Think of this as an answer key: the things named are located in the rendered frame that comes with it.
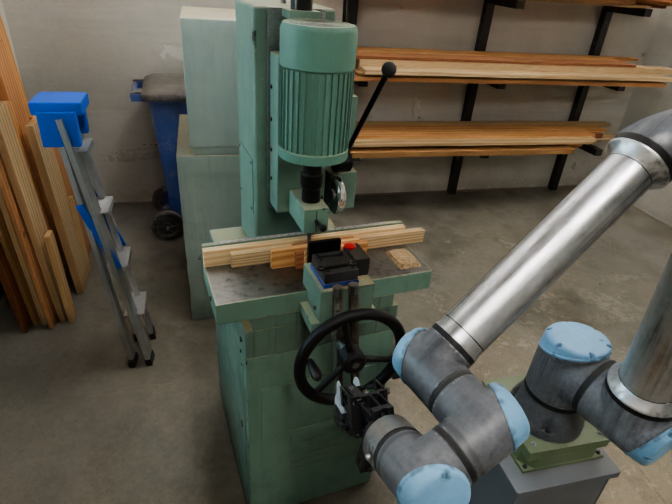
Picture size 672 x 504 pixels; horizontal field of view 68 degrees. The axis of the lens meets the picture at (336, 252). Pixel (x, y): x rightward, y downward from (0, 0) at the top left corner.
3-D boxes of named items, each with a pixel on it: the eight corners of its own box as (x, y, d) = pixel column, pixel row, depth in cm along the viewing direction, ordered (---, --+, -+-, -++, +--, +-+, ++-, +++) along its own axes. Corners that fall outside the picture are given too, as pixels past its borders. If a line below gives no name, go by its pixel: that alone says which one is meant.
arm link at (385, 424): (426, 471, 79) (370, 488, 76) (411, 454, 83) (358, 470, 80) (424, 420, 77) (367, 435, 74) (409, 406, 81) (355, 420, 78)
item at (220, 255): (204, 267, 131) (203, 251, 129) (203, 263, 133) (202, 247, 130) (403, 240, 152) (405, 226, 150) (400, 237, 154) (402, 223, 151)
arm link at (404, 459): (486, 503, 67) (429, 551, 65) (437, 454, 79) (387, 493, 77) (461, 454, 65) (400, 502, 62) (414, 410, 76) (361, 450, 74)
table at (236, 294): (222, 351, 113) (221, 330, 110) (202, 279, 137) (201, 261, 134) (448, 307, 134) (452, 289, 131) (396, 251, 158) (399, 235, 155)
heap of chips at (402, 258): (400, 269, 137) (401, 264, 136) (384, 252, 145) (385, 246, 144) (422, 266, 140) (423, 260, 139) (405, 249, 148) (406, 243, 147)
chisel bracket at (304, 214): (303, 239, 131) (304, 210, 127) (288, 216, 142) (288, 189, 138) (329, 236, 134) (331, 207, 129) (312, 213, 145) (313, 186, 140)
